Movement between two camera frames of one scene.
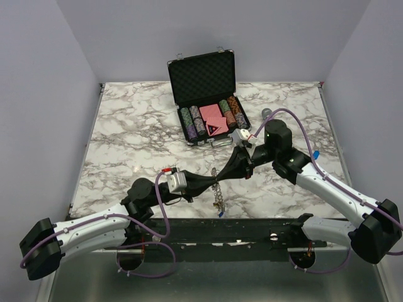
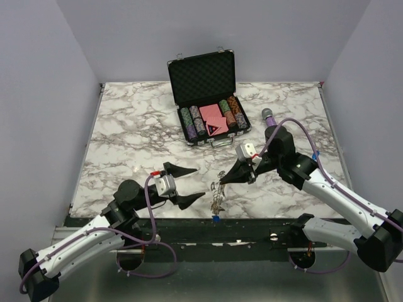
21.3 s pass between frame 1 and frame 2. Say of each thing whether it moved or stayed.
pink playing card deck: stayed
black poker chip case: stayed
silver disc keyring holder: moved
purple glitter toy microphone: stayed
